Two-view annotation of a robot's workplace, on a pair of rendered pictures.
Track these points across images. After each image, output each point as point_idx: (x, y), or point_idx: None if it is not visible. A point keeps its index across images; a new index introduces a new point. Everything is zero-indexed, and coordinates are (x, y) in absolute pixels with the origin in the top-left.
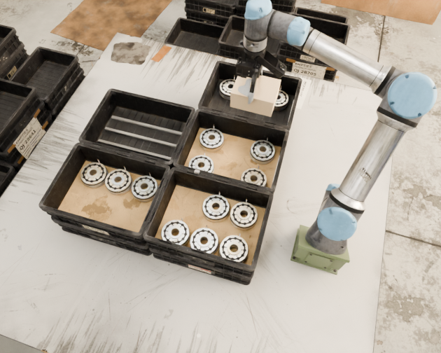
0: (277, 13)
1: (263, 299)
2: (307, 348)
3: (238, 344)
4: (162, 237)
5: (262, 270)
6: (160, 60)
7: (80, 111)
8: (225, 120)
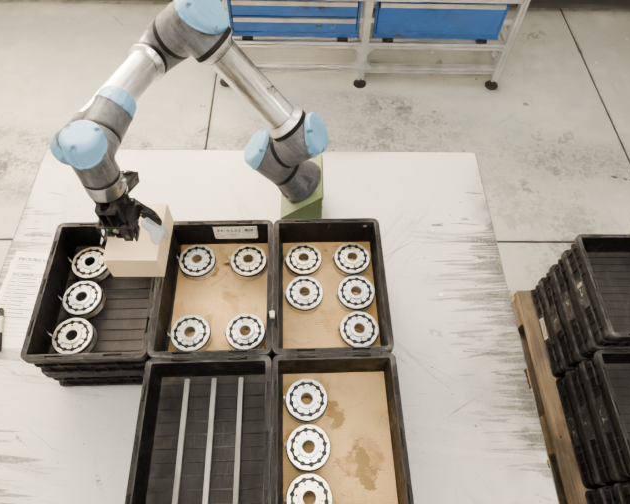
0: (94, 117)
1: None
2: (403, 198)
3: (430, 255)
4: (371, 341)
5: None
6: None
7: None
8: (161, 310)
